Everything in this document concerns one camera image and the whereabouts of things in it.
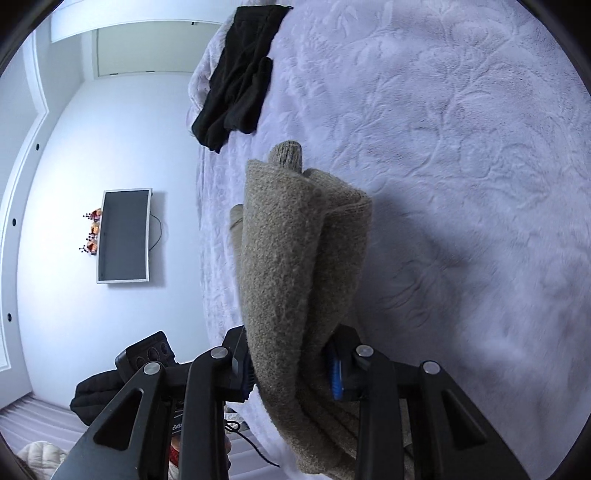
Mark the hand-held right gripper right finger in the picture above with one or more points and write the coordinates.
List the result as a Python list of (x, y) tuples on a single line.
[(336, 378)]

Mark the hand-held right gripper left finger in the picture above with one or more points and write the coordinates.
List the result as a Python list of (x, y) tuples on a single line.
[(240, 369)]

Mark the taupe knit sweater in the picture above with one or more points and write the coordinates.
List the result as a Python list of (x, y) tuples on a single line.
[(277, 277)]

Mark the black puffy cloth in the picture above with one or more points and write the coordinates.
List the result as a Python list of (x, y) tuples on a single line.
[(90, 392)]

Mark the orange flower decoration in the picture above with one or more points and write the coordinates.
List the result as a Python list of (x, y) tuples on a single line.
[(93, 230)]

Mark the white quilted cloth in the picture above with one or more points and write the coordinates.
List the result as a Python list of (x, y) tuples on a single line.
[(41, 461)]

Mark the white textured bedspread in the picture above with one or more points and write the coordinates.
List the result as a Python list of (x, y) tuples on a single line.
[(461, 161)]

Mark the black garment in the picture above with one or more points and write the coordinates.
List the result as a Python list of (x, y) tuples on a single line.
[(235, 92)]

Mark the white framed wall television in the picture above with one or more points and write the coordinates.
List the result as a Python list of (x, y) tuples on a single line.
[(124, 235)]

